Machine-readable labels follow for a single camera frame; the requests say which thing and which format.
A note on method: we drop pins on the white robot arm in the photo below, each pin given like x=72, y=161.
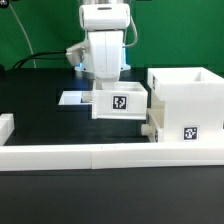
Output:
x=87, y=63

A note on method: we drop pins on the white drawer cabinet frame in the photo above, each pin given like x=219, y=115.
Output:
x=192, y=100

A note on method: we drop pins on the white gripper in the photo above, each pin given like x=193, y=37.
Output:
x=104, y=24

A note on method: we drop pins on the white fence rail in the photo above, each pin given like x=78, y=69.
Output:
x=103, y=156
x=6, y=127

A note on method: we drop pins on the fiducial marker sheet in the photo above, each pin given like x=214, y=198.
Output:
x=76, y=98

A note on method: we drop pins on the white front drawer box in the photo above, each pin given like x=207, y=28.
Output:
x=154, y=126

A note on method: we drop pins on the white front fence rail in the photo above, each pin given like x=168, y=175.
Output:
x=103, y=156

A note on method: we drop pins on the white drawer box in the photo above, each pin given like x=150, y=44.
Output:
x=154, y=126
x=118, y=100

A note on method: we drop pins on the white left fence rail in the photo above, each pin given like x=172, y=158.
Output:
x=6, y=127

